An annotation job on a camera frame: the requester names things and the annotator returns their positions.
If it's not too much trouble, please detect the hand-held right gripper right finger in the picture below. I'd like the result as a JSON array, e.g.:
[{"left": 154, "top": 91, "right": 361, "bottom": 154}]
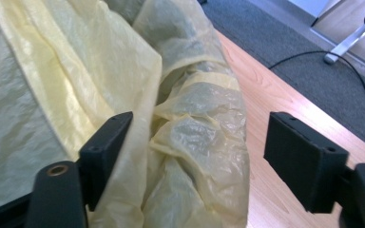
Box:
[{"left": 263, "top": 111, "right": 350, "bottom": 214}]

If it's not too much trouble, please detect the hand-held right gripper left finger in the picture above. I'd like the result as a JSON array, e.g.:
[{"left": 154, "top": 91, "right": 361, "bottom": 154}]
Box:
[{"left": 78, "top": 111, "right": 134, "bottom": 212}]

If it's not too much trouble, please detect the yellow plastic trash bag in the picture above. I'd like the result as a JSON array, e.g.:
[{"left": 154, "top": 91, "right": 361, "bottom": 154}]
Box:
[{"left": 0, "top": 0, "right": 251, "bottom": 228}]

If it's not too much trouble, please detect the long black floor cable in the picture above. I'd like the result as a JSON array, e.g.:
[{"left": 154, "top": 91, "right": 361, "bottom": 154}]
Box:
[{"left": 268, "top": 49, "right": 365, "bottom": 135}]

